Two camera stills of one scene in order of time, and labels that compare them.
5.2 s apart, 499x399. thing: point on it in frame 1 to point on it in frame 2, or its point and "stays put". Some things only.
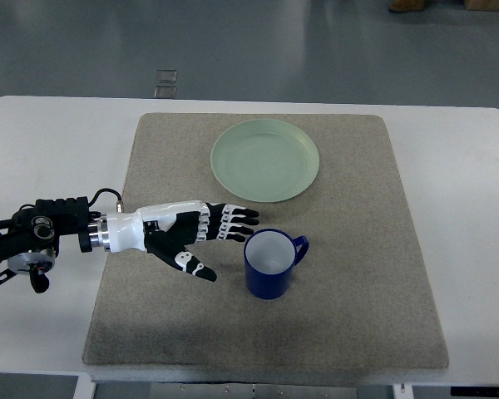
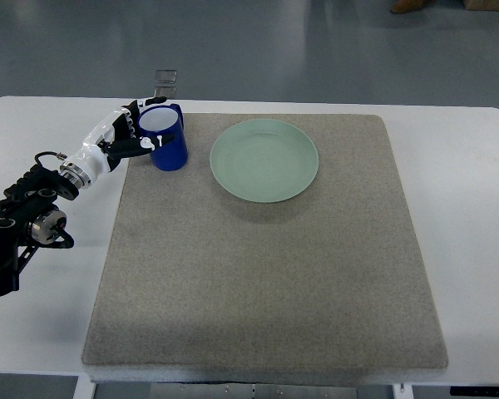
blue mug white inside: x=269 y=258 to x=160 y=120
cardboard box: x=491 y=5 stays put
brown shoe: x=407 y=6 stays put
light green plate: x=264 y=160 stays put
